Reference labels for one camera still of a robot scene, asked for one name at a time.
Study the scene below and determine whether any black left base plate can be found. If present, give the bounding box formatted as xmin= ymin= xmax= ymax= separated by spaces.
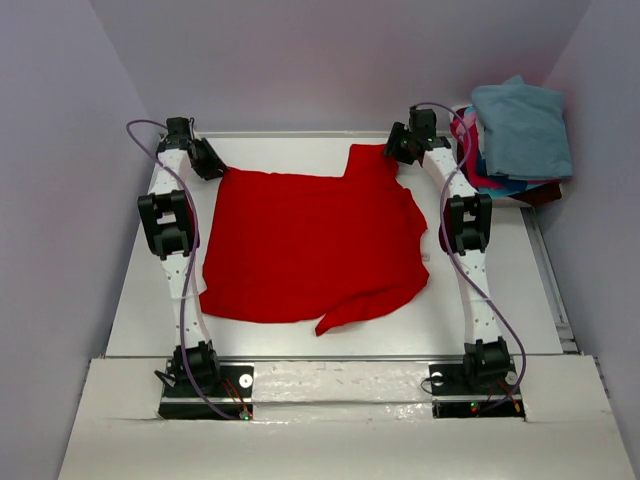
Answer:
xmin=154 ymin=361 xmax=255 ymax=421

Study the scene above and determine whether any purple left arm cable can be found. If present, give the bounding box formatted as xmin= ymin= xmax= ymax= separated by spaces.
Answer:
xmin=125 ymin=118 xmax=251 ymax=419

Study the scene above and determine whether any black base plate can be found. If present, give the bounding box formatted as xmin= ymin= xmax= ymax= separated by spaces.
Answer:
xmin=154 ymin=361 xmax=255 ymax=421
xmin=420 ymin=363 xmax=526 ymax=419

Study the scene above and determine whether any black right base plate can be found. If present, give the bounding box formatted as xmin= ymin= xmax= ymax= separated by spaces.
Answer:
xmin=420 ymin=363 xmax=526 ymax=419

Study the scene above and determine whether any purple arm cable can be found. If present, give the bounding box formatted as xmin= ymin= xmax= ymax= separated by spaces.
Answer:
xmin=125 ymin=118 xmax=251 ymax=419
xmin=412 ymin=102 xmax=526 ymax=414

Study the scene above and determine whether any dark maroon t shirt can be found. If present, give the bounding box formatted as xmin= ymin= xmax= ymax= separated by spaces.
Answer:
xmin=511 ymin=181 xmax=562 ymax=207

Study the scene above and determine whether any pink t shirt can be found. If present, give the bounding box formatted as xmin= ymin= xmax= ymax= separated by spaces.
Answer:
xmin=448 ymin=104 xmax=489 ymax=176

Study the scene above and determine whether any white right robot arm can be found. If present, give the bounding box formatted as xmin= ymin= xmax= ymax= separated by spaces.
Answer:
xmin=384 ymin=102 xmax=512 ymax=395

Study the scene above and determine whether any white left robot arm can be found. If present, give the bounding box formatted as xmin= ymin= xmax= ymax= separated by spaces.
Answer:
xmin=137 ymin=117 xmax=227 ymax=395

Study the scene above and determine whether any red t shirt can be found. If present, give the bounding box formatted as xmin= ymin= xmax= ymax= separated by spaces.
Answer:
xmin=199 ymin=144 xmax=429 ymax=335

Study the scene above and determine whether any bright blue t shirt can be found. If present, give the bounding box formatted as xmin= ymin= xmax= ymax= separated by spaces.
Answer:
xmin=472 ymin=150 xmax=543 ymax=196

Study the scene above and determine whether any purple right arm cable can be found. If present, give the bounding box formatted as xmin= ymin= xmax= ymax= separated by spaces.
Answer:
xmin=412 ymin=102 xmax=526 ymax=414

